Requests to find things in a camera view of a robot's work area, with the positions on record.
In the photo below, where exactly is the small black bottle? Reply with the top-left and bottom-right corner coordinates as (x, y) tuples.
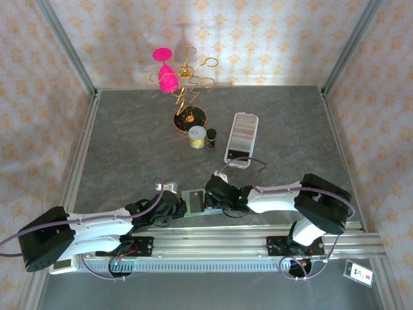
(205, 128), (218, 151)

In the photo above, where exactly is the grey slotted cable duct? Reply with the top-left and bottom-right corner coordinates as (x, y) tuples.
(79, 259), (293, 273)

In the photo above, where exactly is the stack of credit cards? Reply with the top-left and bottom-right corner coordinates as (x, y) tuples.
(227, 114), (257, 160)

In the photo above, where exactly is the aluminium frame post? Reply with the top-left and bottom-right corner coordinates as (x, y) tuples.
(321, 0), (385, 96)
(34, 0), (99, 98)

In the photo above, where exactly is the gold wire glass rack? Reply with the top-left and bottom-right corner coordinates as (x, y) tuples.
(148, 46), (219, 134)

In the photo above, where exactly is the aluminium table side rail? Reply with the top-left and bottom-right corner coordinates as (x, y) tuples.
(320, 87), (368, 233)
(59, 90), (101, 218)

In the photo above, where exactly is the white plastic card basket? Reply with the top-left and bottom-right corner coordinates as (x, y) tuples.
(223, 112), (260, 171)

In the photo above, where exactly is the aluminium mounting rail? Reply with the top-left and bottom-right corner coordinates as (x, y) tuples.
(69, 222), (387, 260)

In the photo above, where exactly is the plain black credit card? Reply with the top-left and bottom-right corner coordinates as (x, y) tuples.
(188, 192), (205, 213)

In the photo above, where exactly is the badge in clear case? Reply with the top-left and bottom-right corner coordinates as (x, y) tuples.
(343, 258), (376, 287)

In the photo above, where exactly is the white digital thermometer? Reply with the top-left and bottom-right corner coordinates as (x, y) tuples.
(48, 256), (80, 276)

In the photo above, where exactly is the pink wine glass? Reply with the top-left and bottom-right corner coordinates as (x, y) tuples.
(152, 47), (180, 94)

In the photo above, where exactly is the yellow can with white lid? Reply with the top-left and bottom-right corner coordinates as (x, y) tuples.
(188, 125), (207, 150)

